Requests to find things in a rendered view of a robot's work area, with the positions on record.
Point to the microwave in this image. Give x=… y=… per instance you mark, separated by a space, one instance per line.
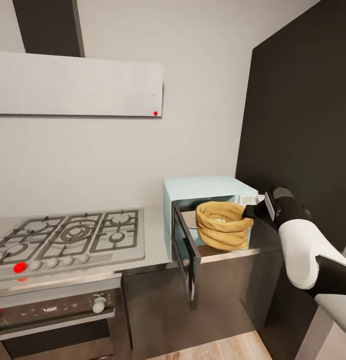
x=180 y=198

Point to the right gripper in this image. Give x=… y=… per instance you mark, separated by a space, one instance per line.
x=254 y=211

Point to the popcorn bag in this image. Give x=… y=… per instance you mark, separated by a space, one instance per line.
x=222 y=226

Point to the oven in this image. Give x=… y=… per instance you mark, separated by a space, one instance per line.
x=87 y=321

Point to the range hood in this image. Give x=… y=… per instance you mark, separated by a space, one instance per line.
x=53 y=76

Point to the fridge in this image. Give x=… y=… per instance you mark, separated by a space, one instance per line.
x=294 y=135

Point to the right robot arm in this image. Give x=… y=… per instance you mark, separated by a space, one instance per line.
x=312 y=263

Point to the burner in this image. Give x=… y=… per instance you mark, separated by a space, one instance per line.
x=48 y=244

